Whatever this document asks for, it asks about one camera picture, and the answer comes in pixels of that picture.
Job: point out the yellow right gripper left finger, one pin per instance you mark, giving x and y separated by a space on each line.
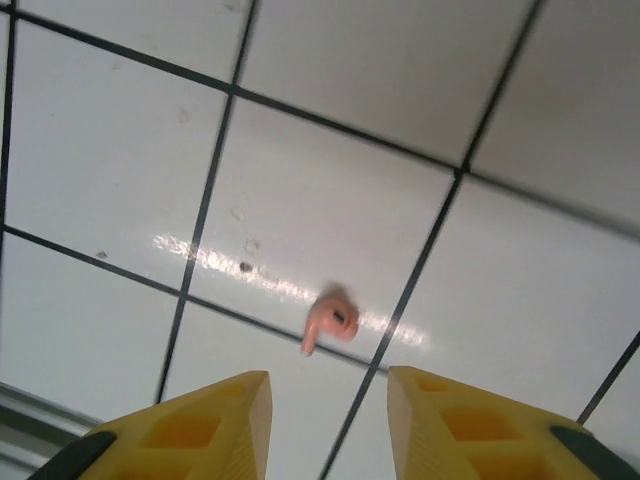
230 440

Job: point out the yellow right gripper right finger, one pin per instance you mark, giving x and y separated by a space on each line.
430 440

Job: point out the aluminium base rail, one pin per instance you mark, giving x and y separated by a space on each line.
30 415

